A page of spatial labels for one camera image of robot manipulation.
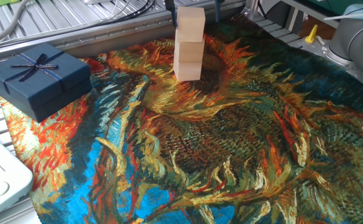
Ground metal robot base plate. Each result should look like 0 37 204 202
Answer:
302 36 363 91

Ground grey corrugated hose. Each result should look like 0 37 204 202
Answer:
0 0 32 50

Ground navy gift box with ribbon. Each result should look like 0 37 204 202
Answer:
0 42 93 123

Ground yellow plastic handle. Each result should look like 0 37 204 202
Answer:
305 24 319 44

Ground white plastic device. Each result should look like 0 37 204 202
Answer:
0 126 35 223

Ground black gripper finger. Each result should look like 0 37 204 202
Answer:
164 0 178 28
214 0 226 23

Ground light wooden cube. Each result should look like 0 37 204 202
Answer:
173 39 205 63
173 58 203 82
175 6 206 44

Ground black cable bundle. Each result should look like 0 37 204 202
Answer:
85 0 157 29

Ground sunflower painting cloth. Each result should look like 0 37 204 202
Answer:
0 14 363 224

